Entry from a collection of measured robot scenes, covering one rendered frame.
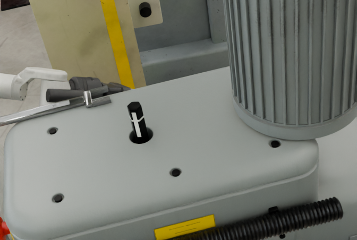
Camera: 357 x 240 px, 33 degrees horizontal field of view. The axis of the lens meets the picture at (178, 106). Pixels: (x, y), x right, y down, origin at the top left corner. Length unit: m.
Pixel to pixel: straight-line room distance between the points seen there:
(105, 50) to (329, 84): 2.15
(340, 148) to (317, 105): 0.22
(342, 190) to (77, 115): 0.44
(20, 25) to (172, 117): 4.13
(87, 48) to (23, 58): 1.78
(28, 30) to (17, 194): 4.07
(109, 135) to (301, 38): 0.34
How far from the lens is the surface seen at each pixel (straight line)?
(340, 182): 1.02
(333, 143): 1.08
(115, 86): 1.65
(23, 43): 4.80
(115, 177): 0.88
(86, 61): 2.94
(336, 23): 0.78
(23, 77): 1.60
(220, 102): 0.96
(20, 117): 1.02
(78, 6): 2.78
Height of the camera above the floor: 2.53
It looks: 41 degrees down
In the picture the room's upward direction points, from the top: 10 degrees counter-clockwise
